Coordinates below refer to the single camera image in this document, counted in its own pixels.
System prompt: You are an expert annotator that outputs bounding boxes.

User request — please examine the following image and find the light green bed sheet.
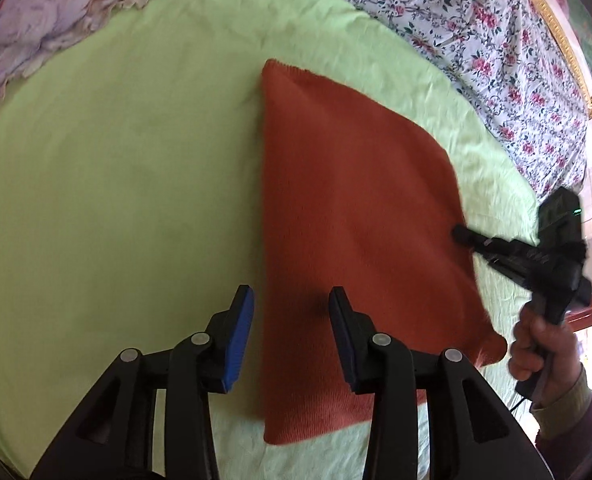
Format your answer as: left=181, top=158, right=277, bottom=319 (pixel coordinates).
left=0, top=0, right=541, bottom=480

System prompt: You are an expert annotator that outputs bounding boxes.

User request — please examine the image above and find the person's right hand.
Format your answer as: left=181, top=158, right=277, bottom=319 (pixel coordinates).
left=508, top=302, right=585, bottom=402

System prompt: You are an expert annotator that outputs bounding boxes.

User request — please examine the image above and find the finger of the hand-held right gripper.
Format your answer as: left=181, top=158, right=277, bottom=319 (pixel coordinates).
left=450, top=224, right=539, bottom=261
left=485, top=254, right=536, bottom=288

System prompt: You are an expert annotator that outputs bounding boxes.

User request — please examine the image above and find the gold framed picture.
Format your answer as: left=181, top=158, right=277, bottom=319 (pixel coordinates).
left=508, top=0, right=592, bottom=120

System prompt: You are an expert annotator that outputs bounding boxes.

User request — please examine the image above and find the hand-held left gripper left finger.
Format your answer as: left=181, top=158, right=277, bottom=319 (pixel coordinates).
left=30, top=284, right=255, bottom=480

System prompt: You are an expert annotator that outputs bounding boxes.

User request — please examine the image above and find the pastel floral ruffled pillow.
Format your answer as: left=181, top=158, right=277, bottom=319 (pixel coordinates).
left=0, top=0, right=199, bottom=141

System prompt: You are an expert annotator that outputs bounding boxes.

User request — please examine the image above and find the person's right forearm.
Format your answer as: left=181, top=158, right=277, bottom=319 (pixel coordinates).
left=528, top=364, right=592, bottom=480

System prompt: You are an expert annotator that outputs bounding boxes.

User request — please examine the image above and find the white pink floral quilt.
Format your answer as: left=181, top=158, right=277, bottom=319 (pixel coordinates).
left=271, top=0, right=589, bottom=201

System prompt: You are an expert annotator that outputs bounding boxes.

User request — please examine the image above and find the orange knit sweater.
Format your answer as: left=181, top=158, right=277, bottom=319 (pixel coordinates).
left=260, top=58, right=508, bottom=447

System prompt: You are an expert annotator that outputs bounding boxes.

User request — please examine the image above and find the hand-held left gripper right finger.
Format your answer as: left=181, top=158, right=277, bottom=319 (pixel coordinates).
left=328, top=286, right=553, bottom=480

